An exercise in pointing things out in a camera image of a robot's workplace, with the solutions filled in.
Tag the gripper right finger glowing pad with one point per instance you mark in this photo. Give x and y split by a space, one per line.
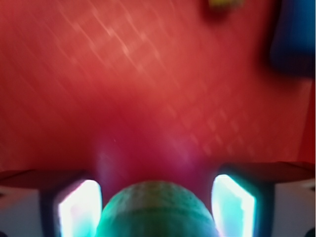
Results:
265 199

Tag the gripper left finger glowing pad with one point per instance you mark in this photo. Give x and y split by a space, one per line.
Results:
49 203

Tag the light green ball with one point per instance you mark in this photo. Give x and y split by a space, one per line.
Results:
156 209

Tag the blue plastic cylinder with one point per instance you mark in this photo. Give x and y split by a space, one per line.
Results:
293 49

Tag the red plastic tray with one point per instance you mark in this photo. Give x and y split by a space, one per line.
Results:
131 89

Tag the multicolour braided rope toy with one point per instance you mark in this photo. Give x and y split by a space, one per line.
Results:
225 4

